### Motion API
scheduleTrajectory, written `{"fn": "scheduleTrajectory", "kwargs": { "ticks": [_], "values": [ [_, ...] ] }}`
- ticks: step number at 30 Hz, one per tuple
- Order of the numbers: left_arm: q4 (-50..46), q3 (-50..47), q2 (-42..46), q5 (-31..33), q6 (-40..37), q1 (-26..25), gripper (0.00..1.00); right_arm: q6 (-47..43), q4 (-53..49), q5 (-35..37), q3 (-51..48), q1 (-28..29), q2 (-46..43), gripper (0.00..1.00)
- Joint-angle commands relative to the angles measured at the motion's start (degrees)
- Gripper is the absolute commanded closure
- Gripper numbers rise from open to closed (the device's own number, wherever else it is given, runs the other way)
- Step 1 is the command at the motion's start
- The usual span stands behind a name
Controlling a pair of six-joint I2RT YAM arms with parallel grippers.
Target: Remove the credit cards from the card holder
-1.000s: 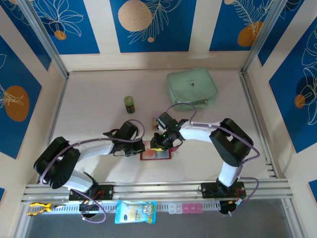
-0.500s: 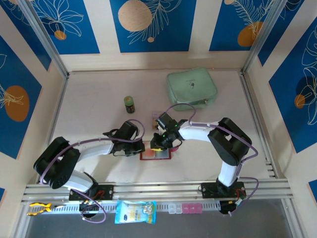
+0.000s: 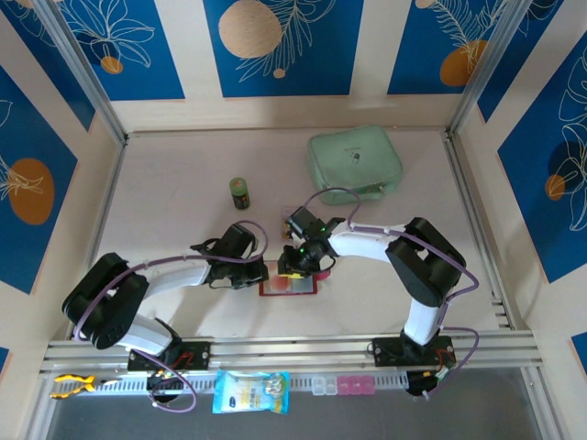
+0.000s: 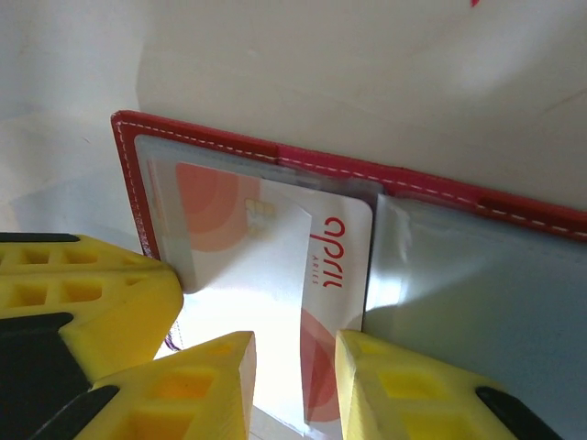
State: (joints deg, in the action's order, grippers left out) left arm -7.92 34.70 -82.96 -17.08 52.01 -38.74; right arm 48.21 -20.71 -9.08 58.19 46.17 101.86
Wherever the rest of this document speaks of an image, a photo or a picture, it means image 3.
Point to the red leather card holder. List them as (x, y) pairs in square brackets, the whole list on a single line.
[(302, 286)]

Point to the pink white chip card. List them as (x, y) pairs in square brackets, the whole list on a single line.
[(280, 284)]

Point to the small wooden block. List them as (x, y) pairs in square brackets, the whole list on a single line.
[(284, 229)]

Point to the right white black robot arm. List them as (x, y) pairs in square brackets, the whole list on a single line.
[(367, 240)]

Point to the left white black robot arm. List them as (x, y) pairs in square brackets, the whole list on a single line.
[(174, 277)]

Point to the small green bottle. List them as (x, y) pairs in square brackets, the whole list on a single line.
[(239, 194)]

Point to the mint green zip pouch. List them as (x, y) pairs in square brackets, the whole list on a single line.
[(353, 165)]

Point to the clear pill box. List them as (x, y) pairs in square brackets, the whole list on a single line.
[(323, 386)]

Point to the blue snack bag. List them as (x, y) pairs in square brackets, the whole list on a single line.
[(250, 393)]

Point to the pink pill box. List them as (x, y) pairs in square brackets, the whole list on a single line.
[(355, 385)]

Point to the yellow black pliers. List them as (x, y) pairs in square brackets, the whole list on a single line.
[(73, 384)]

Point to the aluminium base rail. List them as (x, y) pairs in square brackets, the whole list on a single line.
[(298, 350)]

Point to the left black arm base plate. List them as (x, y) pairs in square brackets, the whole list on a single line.
[(197, 355)]

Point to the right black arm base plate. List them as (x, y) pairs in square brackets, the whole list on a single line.
[(385, 353)]

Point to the aluminium side rail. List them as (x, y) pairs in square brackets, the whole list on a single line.
[(477, 229), (104, 215)]

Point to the aluminium frame post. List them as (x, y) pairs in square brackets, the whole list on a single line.
[(84, 69), (485, 69)]

